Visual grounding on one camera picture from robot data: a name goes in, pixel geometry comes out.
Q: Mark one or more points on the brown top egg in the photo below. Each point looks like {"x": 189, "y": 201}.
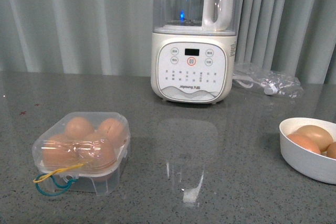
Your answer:
{"x": 96, "y": 152}

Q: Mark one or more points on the brown egg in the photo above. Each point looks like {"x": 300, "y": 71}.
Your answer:
{"x": 96, "y": 152}
{"x": 304, "y": 142}
{"x": 331, "y": 151}

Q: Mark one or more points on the clear plastic egg box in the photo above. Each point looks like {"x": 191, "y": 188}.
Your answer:
{"x": 99, "y": 183}

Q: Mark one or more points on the brown egg back right box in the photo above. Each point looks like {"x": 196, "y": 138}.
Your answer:
{"x": 114, "y": 131}

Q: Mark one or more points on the brown egg box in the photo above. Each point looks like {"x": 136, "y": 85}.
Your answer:
{"x": 114, "y": 131}
{"x": 59, "y": 151}
{"x": 78, "y": 128}

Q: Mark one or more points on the brown egg back left box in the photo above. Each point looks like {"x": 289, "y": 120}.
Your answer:
{"x": 78, "y": 128}

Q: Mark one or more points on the brown egg front left box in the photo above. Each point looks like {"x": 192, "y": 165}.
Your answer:
{"x": 59, "y": 151}

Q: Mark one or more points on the brown egg left in bowl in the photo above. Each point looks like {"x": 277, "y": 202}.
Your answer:
{"x": 304, "y": 142}

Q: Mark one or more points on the pale egg behind in bowl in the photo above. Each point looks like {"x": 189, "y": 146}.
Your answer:
{"x": 319, "y": 135}

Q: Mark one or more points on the brown egg right in bowl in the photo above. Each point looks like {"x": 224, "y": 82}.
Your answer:
{"x": 331, "y": 151}

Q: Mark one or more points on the white soy milk maker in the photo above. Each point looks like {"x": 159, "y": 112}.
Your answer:
{"x": 193, "y": 49}

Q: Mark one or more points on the clear plastic bag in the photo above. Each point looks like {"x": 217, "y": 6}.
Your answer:
{"x": 272, "y": 83}

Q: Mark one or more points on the yellow rubber band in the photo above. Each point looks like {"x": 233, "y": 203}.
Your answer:
{"x": 43, "y": 177}

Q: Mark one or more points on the white bowl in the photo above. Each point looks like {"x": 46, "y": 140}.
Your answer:
{"x": 315, "y": 166}

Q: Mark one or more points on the blue rubber band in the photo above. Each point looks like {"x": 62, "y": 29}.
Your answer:
{"x": 54, "y": 188}

